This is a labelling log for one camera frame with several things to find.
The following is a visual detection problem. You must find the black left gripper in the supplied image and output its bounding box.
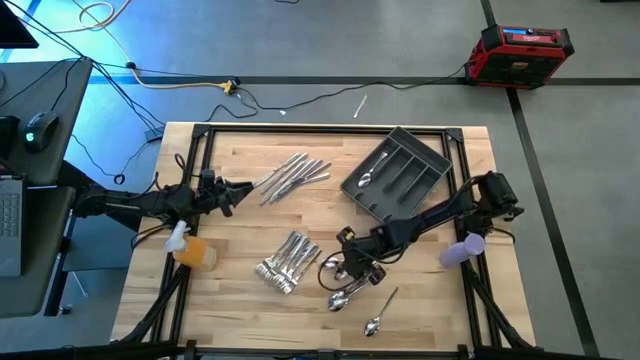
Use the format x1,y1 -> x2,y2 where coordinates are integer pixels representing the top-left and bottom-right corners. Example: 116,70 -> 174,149
197,168 -> 255,219

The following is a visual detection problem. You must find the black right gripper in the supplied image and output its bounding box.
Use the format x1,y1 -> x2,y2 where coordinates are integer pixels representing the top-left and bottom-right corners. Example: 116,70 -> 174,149
342,224 -> 401,284

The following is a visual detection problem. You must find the silver metal table knife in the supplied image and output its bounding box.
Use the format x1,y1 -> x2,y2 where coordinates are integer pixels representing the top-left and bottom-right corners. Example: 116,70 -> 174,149
272,162 -> 333,203
268,160 -> 325,205
277,173 -> 332,199
259,159 -> 318,206
259,153 -> 310,196
253,152 -> 303,190

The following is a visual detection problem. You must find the silver metal fork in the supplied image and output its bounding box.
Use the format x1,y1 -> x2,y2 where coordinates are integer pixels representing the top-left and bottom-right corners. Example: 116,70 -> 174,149
270,242 -> 315,288
253,230 -> 297,275
258,233 -> 302,279
276,244 -> 320,292
282,249 -> 323,295
263,237 -> 308,283

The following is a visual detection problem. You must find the purple plastic bottle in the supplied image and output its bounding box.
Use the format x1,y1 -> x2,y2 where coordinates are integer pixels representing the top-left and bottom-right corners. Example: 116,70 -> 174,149
438,232 -> 487,270

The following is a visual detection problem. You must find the grey plastic cutlery tray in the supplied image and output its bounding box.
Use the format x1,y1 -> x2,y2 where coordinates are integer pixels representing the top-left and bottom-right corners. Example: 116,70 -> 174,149
340,125 -> 454,225

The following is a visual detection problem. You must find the black computer mouse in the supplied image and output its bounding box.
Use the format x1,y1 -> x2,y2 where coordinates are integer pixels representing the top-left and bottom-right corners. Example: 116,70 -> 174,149
22,110 -> 62,153

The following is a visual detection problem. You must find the dark grey side desk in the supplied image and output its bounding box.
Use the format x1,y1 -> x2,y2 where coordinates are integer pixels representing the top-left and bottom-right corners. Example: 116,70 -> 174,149
0,185 -> 77,320

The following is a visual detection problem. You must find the grey laptop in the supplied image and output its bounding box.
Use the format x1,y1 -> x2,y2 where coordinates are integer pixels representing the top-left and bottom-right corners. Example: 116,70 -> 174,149
0,173 -> 26,278

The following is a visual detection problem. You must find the black desk device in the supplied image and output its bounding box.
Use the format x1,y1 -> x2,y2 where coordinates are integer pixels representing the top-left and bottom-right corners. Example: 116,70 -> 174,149
0,115 -> 22,162

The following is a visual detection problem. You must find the red jobsite radio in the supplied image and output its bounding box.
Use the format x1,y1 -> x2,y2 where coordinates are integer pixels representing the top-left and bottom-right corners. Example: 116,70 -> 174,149
463,23 -> 576,91

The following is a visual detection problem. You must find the black computer monitor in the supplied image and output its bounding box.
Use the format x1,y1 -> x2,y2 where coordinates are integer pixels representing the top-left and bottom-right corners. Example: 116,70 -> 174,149
0,0 -> 41,50

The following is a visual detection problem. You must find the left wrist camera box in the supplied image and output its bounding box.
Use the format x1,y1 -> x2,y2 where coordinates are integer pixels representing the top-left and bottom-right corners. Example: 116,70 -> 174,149
213,180 -> 235,202

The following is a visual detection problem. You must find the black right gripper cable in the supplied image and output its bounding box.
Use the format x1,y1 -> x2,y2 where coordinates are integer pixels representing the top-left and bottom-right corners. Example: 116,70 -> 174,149
316,252 -> 352,294

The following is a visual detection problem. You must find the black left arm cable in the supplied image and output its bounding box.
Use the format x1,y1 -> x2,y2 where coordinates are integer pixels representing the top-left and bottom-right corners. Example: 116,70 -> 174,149
130,152 -> 201,251

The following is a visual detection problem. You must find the short black floor cable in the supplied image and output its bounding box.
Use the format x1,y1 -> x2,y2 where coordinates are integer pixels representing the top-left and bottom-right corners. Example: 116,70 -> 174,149
206,92 -> 260,123

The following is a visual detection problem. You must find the black aluminium table frame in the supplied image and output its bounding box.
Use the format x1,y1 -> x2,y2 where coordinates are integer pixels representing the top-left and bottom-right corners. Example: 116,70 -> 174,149
110,122 -> 537,360

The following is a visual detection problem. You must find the black cable with loop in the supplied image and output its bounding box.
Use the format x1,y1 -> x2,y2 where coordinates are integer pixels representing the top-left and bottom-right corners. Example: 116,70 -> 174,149
69,132 -> 127,187

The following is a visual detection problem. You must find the cream extension cord yellow plug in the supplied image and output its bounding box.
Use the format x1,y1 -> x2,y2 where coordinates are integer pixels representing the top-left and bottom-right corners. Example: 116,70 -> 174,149
53,0 -> 238,97

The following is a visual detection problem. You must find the black radio power cable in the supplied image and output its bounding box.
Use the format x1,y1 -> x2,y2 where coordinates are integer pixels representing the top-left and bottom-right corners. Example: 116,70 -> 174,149
234,63 -> 469,112

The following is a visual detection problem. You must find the black mouse cable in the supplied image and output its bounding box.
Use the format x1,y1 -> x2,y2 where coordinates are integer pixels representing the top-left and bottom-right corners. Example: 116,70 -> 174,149
47,57 -> 96,114

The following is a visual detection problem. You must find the long black floor cable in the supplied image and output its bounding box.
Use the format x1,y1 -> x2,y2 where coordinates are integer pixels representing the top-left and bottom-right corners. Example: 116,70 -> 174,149
2,0 -> 166,129

